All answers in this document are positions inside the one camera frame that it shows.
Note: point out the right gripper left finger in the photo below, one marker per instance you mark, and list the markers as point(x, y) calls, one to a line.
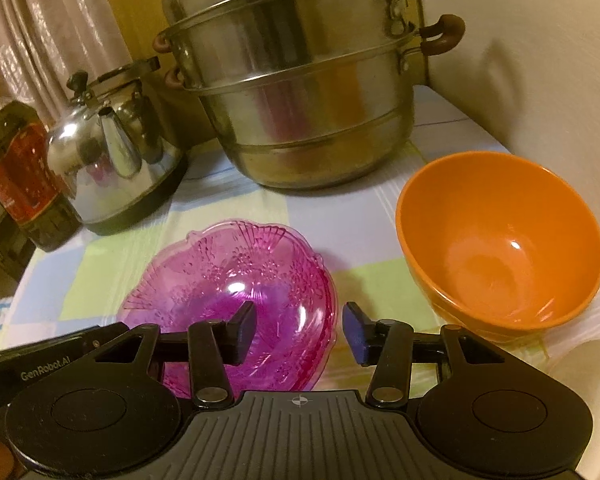
point(122, 405)

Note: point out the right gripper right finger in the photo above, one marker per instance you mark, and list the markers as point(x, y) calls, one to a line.
point(457, 406)

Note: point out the purple plastic plate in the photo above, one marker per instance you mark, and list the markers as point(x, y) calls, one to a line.
point(211, 273)

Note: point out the orange plastic bowl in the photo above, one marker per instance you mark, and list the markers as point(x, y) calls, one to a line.
point(499, 244)

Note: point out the checkered tablecloth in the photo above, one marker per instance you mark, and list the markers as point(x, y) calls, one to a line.
point(84, 282)

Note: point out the cooking oil bottle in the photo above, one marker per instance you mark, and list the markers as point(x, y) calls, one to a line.
point(28, 191)

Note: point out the stainless steel kettle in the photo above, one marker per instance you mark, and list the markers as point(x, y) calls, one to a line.
point(112, 154)

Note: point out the beige curtain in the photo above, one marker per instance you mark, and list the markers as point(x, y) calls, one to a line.
point(44, 42)

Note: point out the stainless steel steamer pot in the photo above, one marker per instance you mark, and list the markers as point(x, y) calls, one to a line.
point(302, 93)

